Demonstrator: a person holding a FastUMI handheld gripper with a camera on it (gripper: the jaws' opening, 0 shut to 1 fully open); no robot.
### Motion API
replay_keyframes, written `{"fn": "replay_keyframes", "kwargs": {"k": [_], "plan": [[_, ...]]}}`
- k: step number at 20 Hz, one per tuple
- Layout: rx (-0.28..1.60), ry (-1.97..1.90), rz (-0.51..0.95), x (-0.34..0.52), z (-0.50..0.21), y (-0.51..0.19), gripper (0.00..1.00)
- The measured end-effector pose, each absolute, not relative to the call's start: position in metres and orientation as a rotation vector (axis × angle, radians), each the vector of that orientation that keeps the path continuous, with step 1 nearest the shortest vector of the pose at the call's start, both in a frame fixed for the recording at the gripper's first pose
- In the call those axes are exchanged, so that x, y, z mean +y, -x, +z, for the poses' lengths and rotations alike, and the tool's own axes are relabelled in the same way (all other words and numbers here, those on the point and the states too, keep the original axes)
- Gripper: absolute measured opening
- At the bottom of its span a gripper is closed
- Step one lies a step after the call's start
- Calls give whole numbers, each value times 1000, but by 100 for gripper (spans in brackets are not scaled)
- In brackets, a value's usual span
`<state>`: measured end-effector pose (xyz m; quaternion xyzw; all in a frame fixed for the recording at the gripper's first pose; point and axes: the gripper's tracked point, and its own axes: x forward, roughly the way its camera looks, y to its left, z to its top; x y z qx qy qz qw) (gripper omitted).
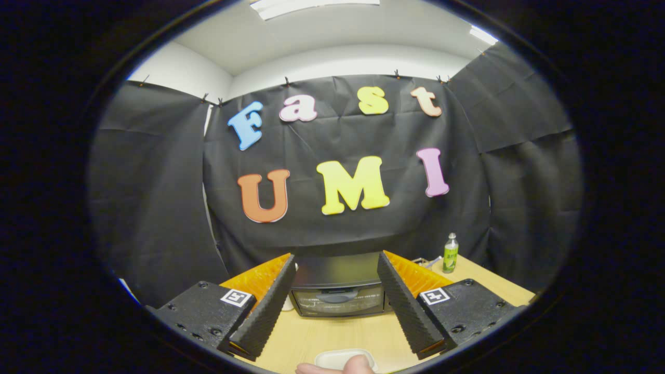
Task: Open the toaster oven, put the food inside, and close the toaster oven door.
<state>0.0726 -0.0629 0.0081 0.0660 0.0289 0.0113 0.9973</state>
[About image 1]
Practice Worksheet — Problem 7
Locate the white rectangular plate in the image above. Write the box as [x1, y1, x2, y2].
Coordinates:
[314, 349, 379, 372]

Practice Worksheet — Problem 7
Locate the long ceiling light panel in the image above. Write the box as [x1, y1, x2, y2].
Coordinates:
[249, 0, 381, 21]

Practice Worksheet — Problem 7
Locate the white pop-up toaster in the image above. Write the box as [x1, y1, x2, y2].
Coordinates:
[281, 262, 298, 312]

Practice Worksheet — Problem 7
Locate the black toaster oven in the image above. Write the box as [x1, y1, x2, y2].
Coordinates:
[289, 252, 391, 317]

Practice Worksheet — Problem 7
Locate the small ceiling light panel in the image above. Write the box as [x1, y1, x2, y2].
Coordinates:
[469, 25, 498, 46]

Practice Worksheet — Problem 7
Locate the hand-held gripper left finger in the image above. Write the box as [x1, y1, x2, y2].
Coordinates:
[145, 253, 297, 362]

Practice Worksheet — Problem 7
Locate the green drink bottle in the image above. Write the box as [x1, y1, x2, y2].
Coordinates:
[443, 233, 459, 274]

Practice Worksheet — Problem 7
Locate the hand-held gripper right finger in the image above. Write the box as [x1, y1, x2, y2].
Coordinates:
[377, 250, 525, 360]

